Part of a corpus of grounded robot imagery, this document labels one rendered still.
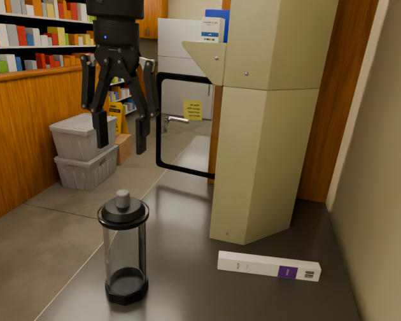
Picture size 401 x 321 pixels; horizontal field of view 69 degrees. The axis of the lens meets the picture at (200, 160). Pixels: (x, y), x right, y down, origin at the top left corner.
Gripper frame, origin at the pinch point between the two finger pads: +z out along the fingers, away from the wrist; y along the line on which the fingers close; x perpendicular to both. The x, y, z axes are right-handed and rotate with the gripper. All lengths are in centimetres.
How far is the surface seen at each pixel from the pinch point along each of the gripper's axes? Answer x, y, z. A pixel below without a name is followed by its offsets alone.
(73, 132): -177, 146, 70
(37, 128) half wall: -173, 181, 71
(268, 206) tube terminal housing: -31, -31, 28
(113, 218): 4.3, 0.3, 16.2
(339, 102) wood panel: -63, -51, 0
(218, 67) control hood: -25.8, -13.1, -12.0
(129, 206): 0.4, -1.3, 15.4
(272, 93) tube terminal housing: -27.2, -27.3, -6.6
